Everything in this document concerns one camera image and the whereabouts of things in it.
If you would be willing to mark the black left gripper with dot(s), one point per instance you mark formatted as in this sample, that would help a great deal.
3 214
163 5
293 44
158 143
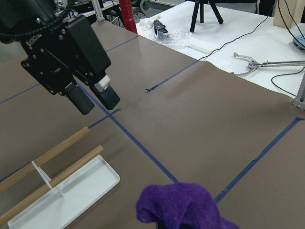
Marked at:
60 51

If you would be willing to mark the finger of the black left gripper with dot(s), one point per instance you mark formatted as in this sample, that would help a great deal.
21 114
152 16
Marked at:
105 93

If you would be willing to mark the purple towel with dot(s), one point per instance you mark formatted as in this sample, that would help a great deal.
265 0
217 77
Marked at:
180 206

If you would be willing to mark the white towel rack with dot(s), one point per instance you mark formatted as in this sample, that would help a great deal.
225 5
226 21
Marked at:
63 198

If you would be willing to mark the brown paper table cover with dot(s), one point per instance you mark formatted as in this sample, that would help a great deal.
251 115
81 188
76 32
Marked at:
178 120

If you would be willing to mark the clear plastic wrap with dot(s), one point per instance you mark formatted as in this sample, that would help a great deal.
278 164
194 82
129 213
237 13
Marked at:
172 38

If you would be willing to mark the dark blue folded umbrella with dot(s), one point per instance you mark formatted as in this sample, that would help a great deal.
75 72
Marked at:
159 27

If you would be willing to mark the red cylinder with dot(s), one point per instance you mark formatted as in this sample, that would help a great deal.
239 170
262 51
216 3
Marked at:
127 14

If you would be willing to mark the metal reacher grabber tool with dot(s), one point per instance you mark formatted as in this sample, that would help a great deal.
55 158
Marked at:
253 65

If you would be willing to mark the aluminium frame post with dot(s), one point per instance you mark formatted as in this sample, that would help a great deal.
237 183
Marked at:
299 101

